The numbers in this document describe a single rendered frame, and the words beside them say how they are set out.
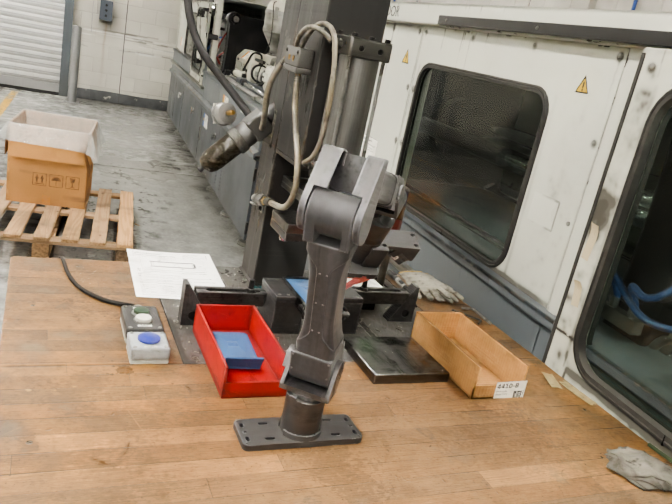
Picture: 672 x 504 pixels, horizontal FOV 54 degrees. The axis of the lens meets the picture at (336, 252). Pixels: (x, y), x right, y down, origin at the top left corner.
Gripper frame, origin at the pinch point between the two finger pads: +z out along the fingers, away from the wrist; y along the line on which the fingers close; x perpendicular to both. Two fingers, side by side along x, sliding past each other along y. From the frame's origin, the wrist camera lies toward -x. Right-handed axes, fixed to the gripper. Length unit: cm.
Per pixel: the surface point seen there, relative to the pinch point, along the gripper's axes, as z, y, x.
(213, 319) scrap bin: 15.4, 0.0, 21.4
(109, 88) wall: 553, 755, -21
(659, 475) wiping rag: -13, -46, -44
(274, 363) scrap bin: 7.2, -14.5, 13.3
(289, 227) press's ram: -2.6, 10.5, 9.6
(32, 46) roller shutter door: 519, 773, 85
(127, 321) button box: 14.5, -1.8, 38.1
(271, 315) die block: 14.7, 1.1, 9.2
